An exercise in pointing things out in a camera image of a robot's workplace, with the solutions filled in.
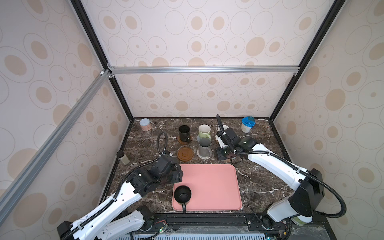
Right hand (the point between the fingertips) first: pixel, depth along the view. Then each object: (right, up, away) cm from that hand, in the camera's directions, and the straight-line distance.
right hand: (222, 153), depth 82 cm
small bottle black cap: (-59, -2, +6) cm, 59 cm away
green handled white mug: (-9, +12, +20) cm, 25 cm away
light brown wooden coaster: (-22, -3, +17) cm, 28 cm away
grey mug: (-9, +2, +8) cm, 13 cm away
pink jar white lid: (-52, +17, +27) cm, 61 cm away
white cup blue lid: (+22, +18, +23) cm, 36 cm away
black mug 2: (-22, -23, -1) cm, 32 cm away
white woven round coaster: (-11, -5, +15) cm, 19 cm away
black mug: (-22, +11, +18) cm, 31 cm away
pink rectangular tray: (-4, -19, +2) cm, 20 cm away
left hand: (-21, -9, -11) cm, 25 cm away
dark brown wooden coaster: (-23, +4, +23) cm, 33 cm away
